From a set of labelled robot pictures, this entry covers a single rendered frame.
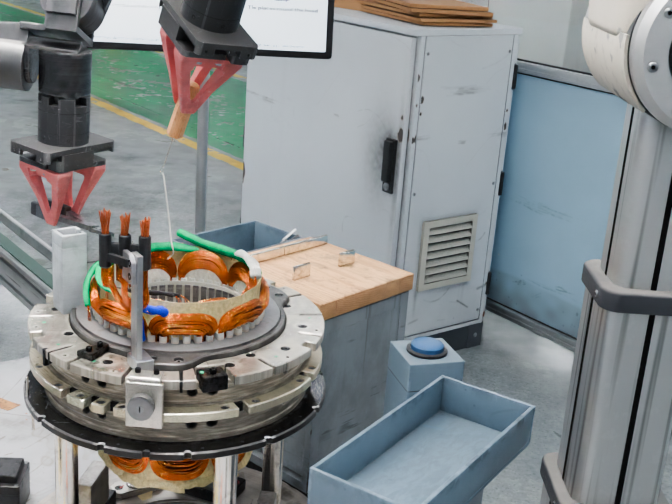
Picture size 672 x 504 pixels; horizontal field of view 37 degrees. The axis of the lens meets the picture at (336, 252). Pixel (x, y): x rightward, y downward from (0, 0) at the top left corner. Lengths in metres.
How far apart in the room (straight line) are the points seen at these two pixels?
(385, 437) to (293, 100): 2.87
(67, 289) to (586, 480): 0.61
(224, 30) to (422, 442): 0.45
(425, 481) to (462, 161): 2.59
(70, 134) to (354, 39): 2.39
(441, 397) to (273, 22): 1.19
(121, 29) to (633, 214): 1.30
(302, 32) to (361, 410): 0.98
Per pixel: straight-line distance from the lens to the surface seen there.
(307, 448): 1.33
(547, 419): 3.40
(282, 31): 2.11
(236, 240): 1.54
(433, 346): 1.20
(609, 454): 1.16
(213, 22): 0.96
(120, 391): 1.00
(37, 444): 1.51
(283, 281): 1.31
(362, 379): 1.37
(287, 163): 3.85
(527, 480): 3.04
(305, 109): 3.73
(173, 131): 1.03
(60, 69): 1.14
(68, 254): 1.09
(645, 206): 1.06
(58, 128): 1.15
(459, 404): 1.08
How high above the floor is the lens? 1.52
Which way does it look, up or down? 19 degrees down
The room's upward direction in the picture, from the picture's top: 4 degrees clockwise
